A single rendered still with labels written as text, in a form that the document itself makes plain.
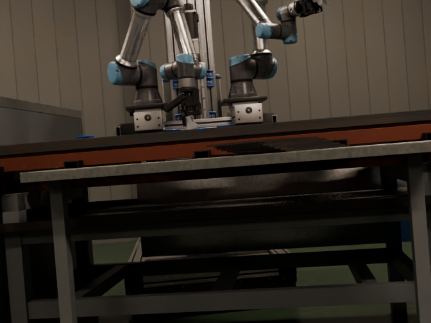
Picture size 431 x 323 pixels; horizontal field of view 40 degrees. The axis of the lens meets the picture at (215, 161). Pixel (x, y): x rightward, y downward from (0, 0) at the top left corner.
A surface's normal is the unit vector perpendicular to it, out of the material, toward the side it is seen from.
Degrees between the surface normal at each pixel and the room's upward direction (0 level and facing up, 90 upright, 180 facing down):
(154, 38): 90
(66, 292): 90
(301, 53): 90
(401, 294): 90
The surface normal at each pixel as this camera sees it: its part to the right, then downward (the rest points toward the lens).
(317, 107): 0.07, 0.00
